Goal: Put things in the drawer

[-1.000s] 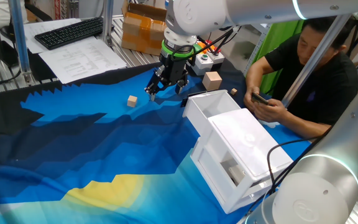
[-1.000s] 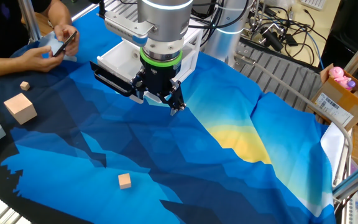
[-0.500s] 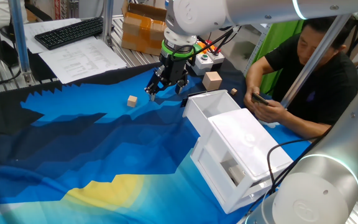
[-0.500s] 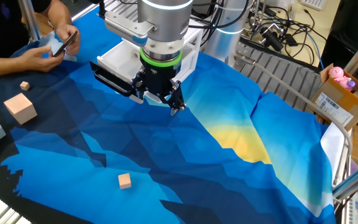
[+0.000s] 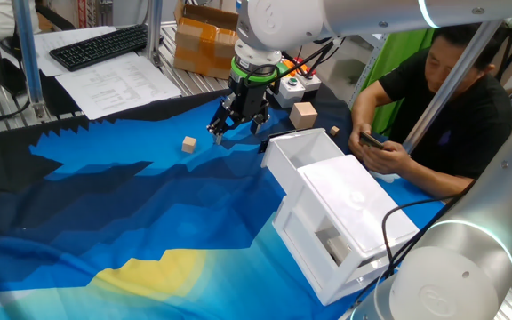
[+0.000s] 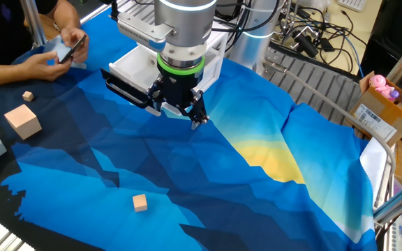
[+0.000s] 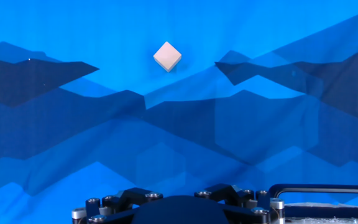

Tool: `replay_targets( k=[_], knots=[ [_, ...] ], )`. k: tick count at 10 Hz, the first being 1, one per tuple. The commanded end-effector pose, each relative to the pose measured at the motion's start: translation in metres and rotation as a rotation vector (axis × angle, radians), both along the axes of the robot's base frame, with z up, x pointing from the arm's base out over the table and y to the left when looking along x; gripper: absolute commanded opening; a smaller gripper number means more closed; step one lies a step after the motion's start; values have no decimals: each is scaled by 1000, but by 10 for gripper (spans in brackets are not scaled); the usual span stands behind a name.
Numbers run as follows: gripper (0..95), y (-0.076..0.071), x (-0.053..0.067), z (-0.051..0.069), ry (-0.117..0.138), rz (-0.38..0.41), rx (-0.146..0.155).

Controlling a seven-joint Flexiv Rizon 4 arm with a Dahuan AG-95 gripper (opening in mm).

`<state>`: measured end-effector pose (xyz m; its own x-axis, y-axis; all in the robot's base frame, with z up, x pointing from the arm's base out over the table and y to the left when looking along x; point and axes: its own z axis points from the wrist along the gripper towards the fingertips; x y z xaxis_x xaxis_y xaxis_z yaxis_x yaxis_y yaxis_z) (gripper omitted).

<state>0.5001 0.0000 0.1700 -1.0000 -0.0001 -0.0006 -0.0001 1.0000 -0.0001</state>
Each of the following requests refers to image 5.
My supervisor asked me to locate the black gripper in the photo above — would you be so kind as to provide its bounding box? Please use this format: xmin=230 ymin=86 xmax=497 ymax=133
xmin=205 ymin=75 xmax=280 ymax=146

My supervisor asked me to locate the man's left hand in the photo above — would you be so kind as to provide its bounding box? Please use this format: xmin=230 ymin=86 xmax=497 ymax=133
xmin=361 ymin=140 xmax=412 ymax=176

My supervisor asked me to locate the blue patterned tablecloth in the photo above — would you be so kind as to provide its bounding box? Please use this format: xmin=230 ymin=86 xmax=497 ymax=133
xmin=0 ymin=84 xmax=446 ymax=320

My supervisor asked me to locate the white plastic drawer cabinet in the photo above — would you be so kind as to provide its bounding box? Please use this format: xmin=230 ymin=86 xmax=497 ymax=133
xmin=272 ymin=154 xmax=420 ymax=307

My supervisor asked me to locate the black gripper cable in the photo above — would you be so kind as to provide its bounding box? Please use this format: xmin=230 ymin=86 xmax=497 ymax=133
xmin=242 ymin=38 xmax=336 ymax=88

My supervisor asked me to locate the black monitor cable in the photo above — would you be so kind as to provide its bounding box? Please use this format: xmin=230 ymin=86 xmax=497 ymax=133
xmin=0 ymin=95 xmax=31 ymax=126

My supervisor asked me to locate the dark smartphone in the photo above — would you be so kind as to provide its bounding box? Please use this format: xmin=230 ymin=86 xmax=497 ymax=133
xmin=358 ymin=132 xmax=385 ymax=151

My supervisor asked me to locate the taped cardboard box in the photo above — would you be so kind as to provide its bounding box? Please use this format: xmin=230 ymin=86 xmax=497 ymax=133
xmin=173 ymin=0 xmax=240 ymax=80

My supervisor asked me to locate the bluish aluminium frame post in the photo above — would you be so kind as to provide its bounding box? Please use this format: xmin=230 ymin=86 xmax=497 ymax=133
xmin=11 ymin=0 xmax=48 ymax=119

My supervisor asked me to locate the grey box small red button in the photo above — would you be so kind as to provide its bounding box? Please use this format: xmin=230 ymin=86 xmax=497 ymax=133
xmin=295 ymin=70 xmax=323 ymax=93

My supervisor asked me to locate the printed paper sheet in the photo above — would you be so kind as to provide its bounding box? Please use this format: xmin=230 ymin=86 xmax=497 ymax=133
xmin=54 ymin=52 xmax=182 ymax=121

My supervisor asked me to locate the small wooden cube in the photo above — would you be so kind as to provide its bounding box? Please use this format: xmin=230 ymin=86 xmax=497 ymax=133
xmin=180 ymin=135 xmax=197 ymax=155

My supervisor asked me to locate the large wooden cube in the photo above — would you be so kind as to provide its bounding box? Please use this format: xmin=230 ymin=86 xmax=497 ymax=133
xmin=288 ymin=101 xmax=319 ymax=131

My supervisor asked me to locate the black computer keyboard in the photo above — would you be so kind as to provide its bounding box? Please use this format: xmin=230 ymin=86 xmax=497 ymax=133
xmin=49 ymin=23 xmax=149 ymax=73

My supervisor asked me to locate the orange box with red button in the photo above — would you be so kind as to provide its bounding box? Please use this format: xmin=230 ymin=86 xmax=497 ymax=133
xmin=282 ymin=56 xmax=309 ymax=76

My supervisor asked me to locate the man's left forearm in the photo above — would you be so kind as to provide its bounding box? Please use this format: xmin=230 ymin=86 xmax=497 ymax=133
xmin=397 ymin=155 xmax=473 ymax=200

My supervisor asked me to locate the man's right forearm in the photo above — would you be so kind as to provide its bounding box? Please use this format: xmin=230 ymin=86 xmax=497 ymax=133
xmin=350 ymin=81 xmax=388 ymax=132

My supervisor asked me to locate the white drawer with black handle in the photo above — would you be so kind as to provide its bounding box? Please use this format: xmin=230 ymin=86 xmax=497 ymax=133
xmin=258 ymin=127 xmax=346 ymax=196

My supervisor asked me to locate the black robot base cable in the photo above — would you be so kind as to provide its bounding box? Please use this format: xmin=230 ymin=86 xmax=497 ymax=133
xmin=348 ymin=180 xmax=477 ymax=308

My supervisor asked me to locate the man's right hand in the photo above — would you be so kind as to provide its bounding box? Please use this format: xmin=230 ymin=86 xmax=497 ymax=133
xmin=348 ymin=121 xmax=374 ymax=161

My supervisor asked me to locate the grey box small green button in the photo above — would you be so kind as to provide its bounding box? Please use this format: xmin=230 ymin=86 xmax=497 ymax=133
xmin=276 ymin=76 xmax=307 ymax=109

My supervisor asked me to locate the man in black shirt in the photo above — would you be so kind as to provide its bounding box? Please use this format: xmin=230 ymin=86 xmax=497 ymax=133
xmin=361 ymin=28 xmax=437 ymax=134
xmin=378 ymin=24 xmax=512 ymax=188

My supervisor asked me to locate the grey metal shelf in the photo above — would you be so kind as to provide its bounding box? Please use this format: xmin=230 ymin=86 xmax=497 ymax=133
xmin=348 ymin=31 xmax=395 ymax=108

